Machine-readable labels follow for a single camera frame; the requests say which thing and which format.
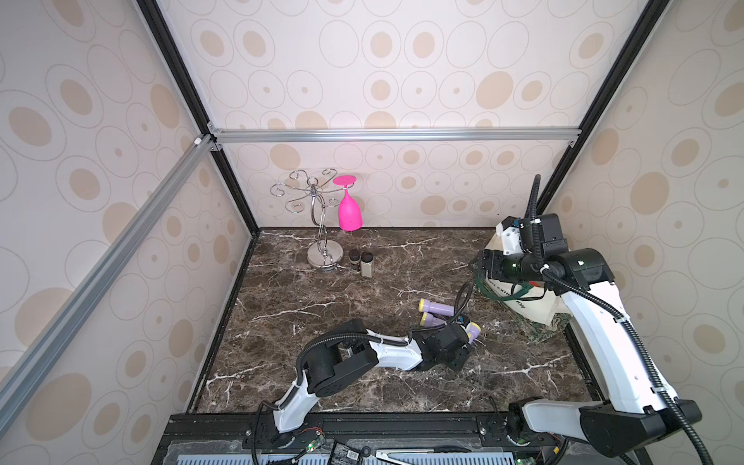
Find purple flashlight yellow button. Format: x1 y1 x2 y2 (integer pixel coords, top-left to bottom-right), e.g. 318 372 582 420
466 322 482 344

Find cream tote bag green handles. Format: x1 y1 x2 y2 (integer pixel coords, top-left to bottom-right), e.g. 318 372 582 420
469 251 571 344

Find purple flashlight sideways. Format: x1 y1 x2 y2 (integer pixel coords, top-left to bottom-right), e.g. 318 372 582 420
418 298 455 318

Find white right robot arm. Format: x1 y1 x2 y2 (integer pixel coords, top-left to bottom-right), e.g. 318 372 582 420
473 248 712 464

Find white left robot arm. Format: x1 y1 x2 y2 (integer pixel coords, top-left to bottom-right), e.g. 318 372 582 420
272 317 481 434

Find square jar black lid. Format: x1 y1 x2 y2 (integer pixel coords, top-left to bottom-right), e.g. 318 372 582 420
360 251 374 278

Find dark lid jar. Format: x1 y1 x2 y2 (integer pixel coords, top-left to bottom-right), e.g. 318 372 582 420
349 248 362 270

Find chrome glass holder stand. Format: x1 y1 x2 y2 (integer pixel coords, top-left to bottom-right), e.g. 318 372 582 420
269 168 344 271

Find pink plastic wine glass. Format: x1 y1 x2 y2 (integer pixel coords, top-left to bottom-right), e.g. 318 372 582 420
332 174 363 232

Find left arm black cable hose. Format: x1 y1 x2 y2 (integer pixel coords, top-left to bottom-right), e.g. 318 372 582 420
294 281 475 388

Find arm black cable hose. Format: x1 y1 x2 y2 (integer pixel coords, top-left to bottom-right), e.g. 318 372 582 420
522 173 716 465
294 281 475 388

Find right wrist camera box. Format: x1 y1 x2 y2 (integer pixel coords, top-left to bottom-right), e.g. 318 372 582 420
495 212 568 257

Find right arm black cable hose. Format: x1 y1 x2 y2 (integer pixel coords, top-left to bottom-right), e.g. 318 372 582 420
522 173 716 465

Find black front frame rail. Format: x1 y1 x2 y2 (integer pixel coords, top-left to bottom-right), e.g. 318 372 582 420
152 412 610 464

